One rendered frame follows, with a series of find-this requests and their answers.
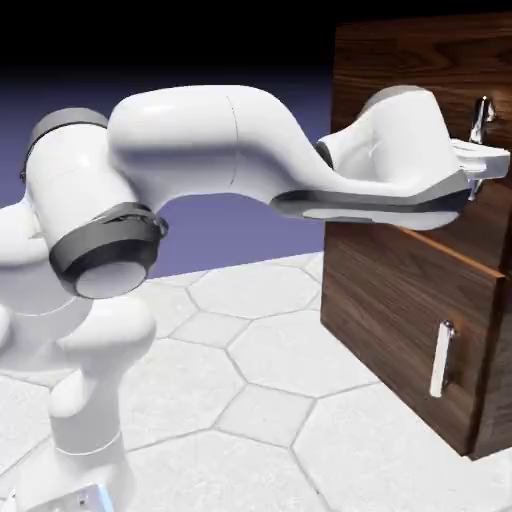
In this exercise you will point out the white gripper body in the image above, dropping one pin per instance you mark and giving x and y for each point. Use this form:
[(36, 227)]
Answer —
[(490, 162)]

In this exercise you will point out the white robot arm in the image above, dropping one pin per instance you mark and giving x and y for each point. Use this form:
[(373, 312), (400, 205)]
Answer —
[(172, 136)]

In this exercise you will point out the dark wood cabinet door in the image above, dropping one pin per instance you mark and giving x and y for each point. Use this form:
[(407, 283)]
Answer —
[(400, 60), (380, 304)]

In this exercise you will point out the dark wood cabinet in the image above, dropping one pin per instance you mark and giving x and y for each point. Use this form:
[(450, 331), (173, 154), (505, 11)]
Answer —
[(494, 360)]

